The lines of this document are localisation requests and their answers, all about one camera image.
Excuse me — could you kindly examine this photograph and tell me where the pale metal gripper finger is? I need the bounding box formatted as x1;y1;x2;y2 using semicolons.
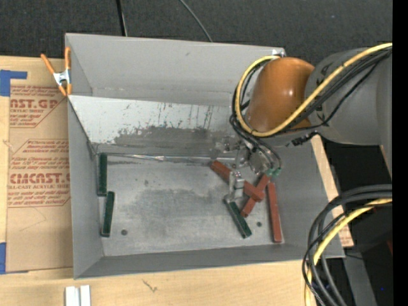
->
222;170;239;204
235;177;247;200

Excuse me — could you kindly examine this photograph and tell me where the red-brown flat block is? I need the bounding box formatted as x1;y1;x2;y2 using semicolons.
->
240;173;272;218
209;159;266;203
266;181;284;244

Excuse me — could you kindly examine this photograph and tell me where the dark green flat block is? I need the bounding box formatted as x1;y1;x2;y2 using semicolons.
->
100;191;116;238
96;153;109;197
222;199;253;240

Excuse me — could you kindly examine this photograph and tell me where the grey metal bin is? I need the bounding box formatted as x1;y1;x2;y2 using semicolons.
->
64;33;347;280

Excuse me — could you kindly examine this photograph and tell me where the brown cardboard board red print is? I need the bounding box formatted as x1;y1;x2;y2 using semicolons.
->
0;55;355;274

